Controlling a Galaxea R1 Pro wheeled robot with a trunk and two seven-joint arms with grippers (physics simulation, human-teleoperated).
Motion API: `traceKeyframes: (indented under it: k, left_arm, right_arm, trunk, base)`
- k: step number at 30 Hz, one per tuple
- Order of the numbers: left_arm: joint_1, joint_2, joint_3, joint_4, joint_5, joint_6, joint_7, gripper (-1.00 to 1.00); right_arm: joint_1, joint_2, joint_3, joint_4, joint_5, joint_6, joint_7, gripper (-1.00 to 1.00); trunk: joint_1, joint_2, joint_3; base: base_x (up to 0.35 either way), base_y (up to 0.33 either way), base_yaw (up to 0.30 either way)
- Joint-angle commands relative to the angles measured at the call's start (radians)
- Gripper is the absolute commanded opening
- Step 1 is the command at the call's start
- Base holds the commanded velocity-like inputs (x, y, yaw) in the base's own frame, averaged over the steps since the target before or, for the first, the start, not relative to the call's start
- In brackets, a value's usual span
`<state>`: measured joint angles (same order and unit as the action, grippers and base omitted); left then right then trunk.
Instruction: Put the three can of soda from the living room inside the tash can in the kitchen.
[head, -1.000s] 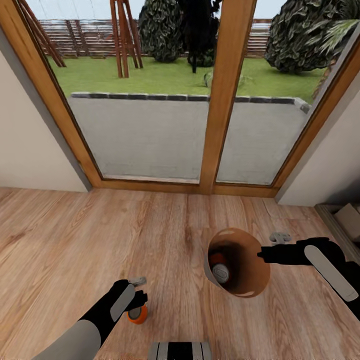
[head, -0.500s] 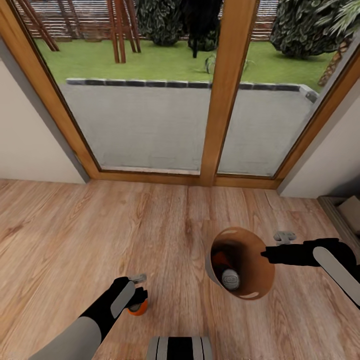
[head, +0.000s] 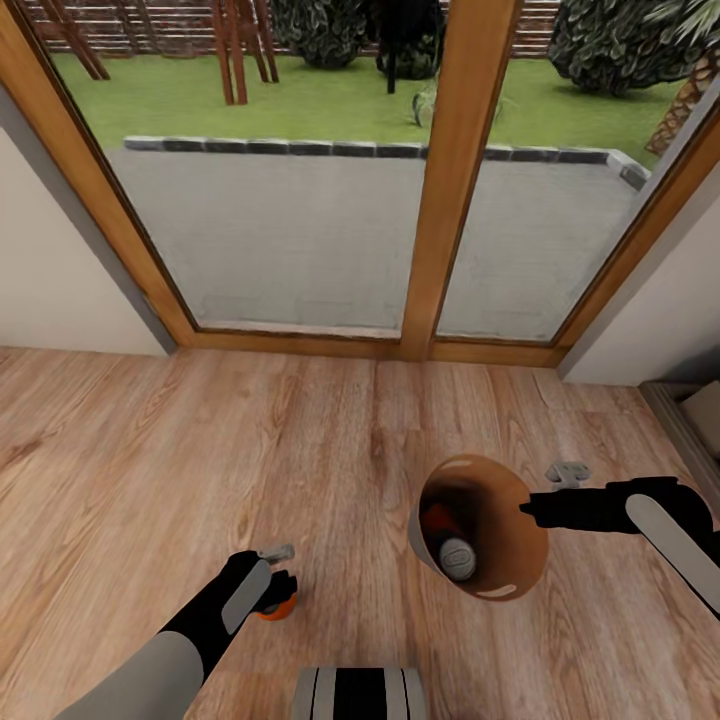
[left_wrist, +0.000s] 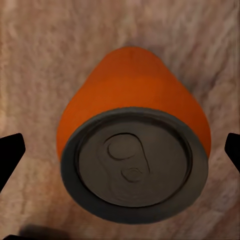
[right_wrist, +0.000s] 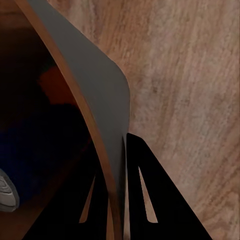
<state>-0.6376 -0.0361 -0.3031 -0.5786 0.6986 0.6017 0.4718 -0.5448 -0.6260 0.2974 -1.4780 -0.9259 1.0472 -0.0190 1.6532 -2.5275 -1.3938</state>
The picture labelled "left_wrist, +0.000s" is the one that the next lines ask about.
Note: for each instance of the can of soda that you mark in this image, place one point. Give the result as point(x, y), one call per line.
point(133, 143)

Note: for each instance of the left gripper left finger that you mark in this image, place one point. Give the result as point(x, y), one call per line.
point(12, 149)

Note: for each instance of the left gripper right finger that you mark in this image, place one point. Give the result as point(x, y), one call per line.
point(232, 149)

